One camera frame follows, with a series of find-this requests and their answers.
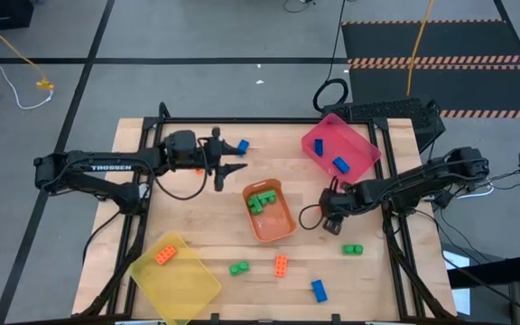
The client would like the yellow translucent plastic bin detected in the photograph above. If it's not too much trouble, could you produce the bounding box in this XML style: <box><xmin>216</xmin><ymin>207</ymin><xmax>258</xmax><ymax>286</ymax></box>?
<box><xmin>127</xmin><ymin>230</ymin><xmax>223</xmax><ymax>325</ymax></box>

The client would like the pink translucent plastic bin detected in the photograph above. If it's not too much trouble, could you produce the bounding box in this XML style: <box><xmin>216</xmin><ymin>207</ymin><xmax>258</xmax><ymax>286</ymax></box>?
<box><xmin>300</xmin><ymin>112</ymin><xmax>383</xmax><ymax>185</ymax></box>

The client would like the yellow hanging cable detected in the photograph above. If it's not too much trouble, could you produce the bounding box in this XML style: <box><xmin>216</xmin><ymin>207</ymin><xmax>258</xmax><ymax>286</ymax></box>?
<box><xmin>406</xmin><ymin>0</ymin><xmax>437</xmax><ymax>97</ymax></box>

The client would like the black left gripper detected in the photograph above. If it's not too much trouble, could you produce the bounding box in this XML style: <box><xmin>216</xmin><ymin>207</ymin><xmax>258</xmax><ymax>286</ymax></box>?
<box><xmin>196</xmin><ymin>127</ymin><xmax>248</xmax><ymax>192</ymax></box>

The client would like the white floor cable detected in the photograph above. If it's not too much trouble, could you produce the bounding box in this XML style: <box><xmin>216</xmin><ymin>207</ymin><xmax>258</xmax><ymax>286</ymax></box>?
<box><xmin>0</xmin><ymin>0</ymin><xmax>56</xmax><ymax>111</ymax></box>

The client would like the black aluminium table frame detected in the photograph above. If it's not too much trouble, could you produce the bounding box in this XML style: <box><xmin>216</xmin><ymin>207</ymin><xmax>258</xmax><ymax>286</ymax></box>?
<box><xmin>79</xmin><ymin>102</ymin><xmax>458</xmax><ymax>325</ymax></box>

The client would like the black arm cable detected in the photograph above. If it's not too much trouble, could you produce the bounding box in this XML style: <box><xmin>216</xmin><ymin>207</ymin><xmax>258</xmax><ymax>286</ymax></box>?
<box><xmin>298</xmin><ymin>202</ymin><xmax>331</xmax><ymax>232</ymax></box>
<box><xmin>149</xmin><ymin>137</ymin><xmax>211</xmax><ymax>202</ymax></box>

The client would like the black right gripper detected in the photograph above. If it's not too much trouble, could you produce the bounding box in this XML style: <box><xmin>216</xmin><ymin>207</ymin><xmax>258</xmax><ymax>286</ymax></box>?
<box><xmin>318</xmin><ymin>182</ymin><xmax>361</xmax><ymax>237</ymax></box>

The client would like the black hazard-striped floor mat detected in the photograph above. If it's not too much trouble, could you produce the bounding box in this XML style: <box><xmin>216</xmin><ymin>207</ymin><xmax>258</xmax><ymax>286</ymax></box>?
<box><xmin>340</xmin><ymin>18</ymin><xmax>520</xmax><ymax>121</ymax></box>

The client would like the yellow floor cable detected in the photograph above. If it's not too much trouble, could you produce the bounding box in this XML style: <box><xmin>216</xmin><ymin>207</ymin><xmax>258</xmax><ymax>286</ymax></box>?
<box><xmin>0</xmin><ymin>8</ymin><xmax>56</xmax><ymax>91</ymax></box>

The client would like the orange plastic bin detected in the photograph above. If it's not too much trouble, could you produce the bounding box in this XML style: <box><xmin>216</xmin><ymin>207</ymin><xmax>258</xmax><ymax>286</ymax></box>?
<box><xmin>241</xmin><ymin>178</ymin><xmax>298</xmax><ymax>244</ymax></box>

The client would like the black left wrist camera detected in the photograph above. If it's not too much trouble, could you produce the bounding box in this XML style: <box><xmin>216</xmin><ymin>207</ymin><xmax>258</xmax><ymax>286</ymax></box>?
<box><xmin>165</xmin><ymin>129</ymin><xmax>199</xmax><ymax>160</ymax></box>

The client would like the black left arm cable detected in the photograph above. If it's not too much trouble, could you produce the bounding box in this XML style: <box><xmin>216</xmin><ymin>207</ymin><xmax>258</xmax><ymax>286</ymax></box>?
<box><xmin>149</xmin><ymin>137</ymin><xmax>211</xmax><ymax>202</ymax></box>

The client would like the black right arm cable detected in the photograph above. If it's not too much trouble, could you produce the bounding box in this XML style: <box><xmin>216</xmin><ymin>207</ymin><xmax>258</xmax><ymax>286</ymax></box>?
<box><xmin>298</xmin><ymin>202</ymin><xmax>331</xmax><ymax>232</ymax></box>

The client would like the black hanging cable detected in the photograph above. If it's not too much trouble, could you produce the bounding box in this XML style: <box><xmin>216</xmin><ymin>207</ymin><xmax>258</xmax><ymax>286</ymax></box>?
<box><xmin>312</xmin><ymin>0</ymin><xmax>350</xmax><ymax>115</ymax></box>

